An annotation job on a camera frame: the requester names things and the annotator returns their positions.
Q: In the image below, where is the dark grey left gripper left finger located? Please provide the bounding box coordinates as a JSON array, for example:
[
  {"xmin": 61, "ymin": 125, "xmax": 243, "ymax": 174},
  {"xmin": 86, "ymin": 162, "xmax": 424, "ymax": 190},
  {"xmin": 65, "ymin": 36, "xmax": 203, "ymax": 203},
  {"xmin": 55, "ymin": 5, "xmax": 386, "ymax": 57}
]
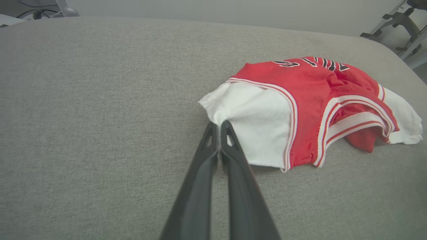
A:
[{"xmin": 159, "ymin": 122, "xmax": 220, "ymax": 240}]

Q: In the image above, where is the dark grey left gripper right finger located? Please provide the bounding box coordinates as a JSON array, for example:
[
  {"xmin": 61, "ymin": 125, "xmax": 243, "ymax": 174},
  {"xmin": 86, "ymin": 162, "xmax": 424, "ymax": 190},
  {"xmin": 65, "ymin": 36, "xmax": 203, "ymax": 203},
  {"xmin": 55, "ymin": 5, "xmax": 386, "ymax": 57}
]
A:
[{"xmin": 220, "ymin": 120, "xmax": 281, "ymax": 240}]

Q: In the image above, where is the red and white jersey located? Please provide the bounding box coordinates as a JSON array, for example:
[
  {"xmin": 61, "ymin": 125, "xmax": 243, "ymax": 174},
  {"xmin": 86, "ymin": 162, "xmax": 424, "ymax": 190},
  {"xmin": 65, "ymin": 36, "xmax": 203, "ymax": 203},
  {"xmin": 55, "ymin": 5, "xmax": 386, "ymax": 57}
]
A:
[{"xmin": 198, "ymin": 56, "xmax": 423, "ymax": 173}]

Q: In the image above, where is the white cloth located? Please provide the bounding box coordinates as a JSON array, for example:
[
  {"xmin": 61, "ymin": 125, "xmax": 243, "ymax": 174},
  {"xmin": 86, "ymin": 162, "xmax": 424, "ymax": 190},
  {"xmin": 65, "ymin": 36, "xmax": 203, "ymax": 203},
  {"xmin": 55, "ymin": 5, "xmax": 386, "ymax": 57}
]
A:
[{"xmin": 0, "ymin": 17, "xmax": 427, "ymax": 240}]

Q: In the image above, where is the grey metal table leg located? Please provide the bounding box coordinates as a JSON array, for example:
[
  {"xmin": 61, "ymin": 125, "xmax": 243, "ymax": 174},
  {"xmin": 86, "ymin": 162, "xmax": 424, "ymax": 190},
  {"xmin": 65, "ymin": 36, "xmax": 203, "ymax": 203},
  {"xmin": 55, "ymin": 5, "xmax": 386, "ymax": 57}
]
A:
[{"xmin": 55, "ymin": 0, "xmax": 80, "ymax": 17}]

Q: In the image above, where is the grey frame with black brackets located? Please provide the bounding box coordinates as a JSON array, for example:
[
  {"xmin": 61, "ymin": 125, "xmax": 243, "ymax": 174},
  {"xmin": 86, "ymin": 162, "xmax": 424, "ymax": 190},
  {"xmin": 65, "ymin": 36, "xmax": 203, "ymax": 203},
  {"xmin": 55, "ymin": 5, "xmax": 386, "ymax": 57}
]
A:
[{"xmin": 360, "ymin": 0, "xmax": 427, "ymax": 61}]

